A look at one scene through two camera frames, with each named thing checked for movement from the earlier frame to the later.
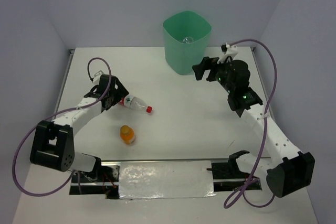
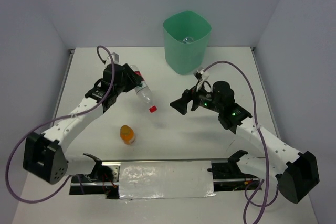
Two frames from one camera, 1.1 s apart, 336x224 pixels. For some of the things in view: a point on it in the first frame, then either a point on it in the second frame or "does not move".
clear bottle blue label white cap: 188,40 does not move
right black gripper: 199,69 -> 180,104
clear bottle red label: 132,102 -> 143,91
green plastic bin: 186,36 does not move
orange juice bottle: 127,134 does not move
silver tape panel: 168,179 does not move
